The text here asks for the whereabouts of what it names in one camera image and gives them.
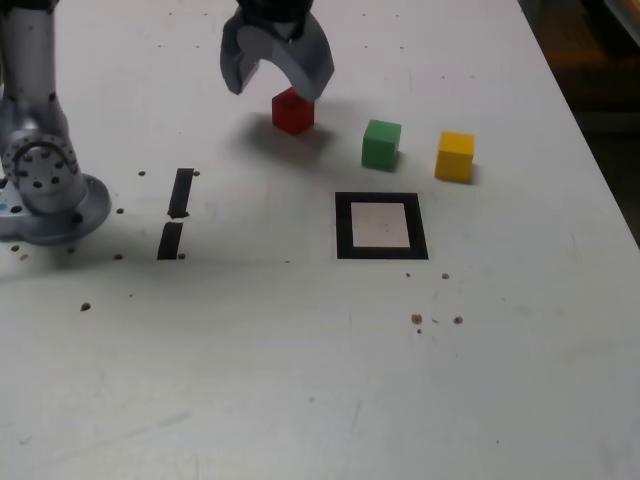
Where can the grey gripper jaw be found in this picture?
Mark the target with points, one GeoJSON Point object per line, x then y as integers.
{"type": "Point", "coordinates": [229, 60]}
{"type": "Point", "coordinates": [312, 65]}

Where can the red cube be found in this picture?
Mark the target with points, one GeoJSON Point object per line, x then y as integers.
{"type": "Point", "coordinates": [292, 115]}

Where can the yellow cube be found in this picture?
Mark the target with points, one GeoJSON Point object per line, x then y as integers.
{"type": "Point", "coordinates": [454, 155]}

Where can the black tape square outline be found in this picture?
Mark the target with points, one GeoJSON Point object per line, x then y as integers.
{"type": "Point", "coordinates": [345, 225]}

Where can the green cube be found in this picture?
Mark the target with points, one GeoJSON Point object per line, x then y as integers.
{"type": "Point", "coordinates": [380, 145]}

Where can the black tape strip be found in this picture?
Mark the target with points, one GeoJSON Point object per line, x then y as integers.
{"type": "Point", "coordinates": [181, 190]}

